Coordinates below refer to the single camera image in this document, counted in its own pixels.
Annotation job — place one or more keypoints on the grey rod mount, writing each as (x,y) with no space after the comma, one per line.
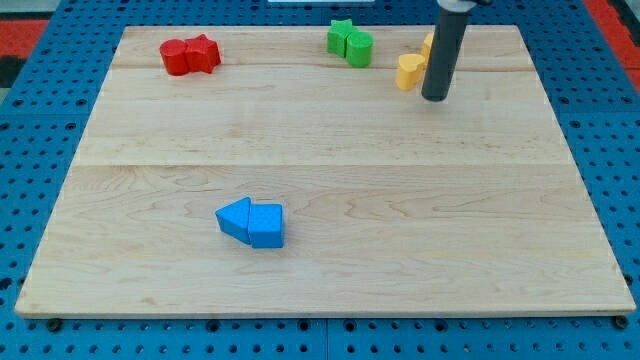
(462,6)

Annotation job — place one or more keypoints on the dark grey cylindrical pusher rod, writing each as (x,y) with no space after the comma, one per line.
(448,37)

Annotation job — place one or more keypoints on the yellow heart block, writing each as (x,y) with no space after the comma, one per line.
(409,70)

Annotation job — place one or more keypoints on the yellow pentagon block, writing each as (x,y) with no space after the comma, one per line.
(427,46)

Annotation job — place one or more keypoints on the green cylinder block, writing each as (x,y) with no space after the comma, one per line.
(359,48)

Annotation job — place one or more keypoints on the green star block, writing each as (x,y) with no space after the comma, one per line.
(337,36)

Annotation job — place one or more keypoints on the light wooden board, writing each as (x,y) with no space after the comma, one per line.
(393,206)

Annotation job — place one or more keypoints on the red star block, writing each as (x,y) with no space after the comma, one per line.
(202,54)

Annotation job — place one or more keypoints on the blue cube block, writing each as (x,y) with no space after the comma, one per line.
(266,226)

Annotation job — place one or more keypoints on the blue triangle block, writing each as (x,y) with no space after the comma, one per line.
(233,219)

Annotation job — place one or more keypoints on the red cylinder block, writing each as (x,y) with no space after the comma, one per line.
(173,54)

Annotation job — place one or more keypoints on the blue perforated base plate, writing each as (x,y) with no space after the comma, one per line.
(44,113)

